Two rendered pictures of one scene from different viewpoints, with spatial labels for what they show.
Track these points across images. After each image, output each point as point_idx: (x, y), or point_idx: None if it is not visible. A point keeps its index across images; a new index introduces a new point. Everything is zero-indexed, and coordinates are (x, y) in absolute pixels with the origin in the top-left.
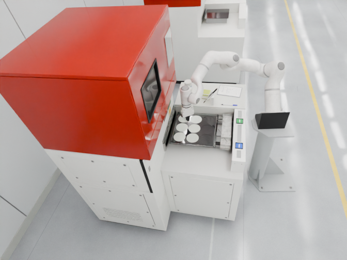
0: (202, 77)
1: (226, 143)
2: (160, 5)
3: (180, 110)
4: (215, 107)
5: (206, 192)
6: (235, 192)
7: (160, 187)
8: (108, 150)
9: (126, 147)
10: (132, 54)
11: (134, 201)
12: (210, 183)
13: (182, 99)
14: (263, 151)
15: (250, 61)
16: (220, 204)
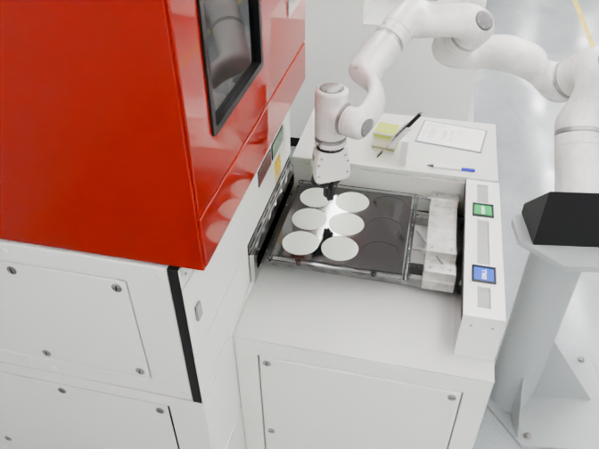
0: (384, 65)
1: (442, 268)
2: None
3: (311, 162)
4: (411, 172)
5: (372, 422)
6: (462, 426)
7: (228, 393)
8: (65, 225)
9: (127, 213)
10: None
11: (138, 433)
12: (388, 392)
13: (318, 122)
14: (540, 319)
15: (521, 41)
16: None
